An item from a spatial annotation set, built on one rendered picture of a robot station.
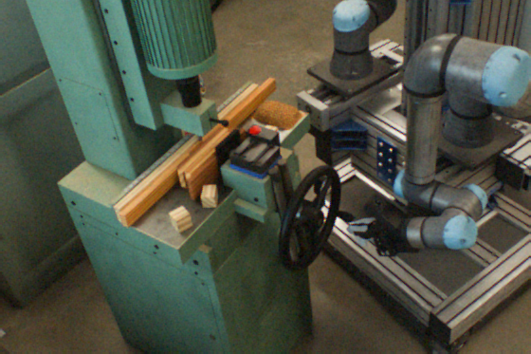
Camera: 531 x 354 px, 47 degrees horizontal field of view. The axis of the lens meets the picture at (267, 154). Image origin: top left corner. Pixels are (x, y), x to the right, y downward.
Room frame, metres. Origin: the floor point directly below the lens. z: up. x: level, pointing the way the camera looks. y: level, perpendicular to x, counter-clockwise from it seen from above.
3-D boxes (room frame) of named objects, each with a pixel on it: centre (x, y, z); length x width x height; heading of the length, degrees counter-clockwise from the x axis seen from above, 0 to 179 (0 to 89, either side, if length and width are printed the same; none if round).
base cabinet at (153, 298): (1.40, 0.27, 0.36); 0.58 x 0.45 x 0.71; 52
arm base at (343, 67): (1.79, -0.33, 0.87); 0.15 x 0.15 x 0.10
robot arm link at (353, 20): (1.80, -0.33, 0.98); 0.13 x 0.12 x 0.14; 136
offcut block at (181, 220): (1.06, 0.23, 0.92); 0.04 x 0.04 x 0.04; 31
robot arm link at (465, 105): (1.37, -0.59, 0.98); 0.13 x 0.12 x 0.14; 48
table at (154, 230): (1.26, 0.09, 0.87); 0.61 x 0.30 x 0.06; 142
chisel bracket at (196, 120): (1.34, 0.19, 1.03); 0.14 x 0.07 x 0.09; 52
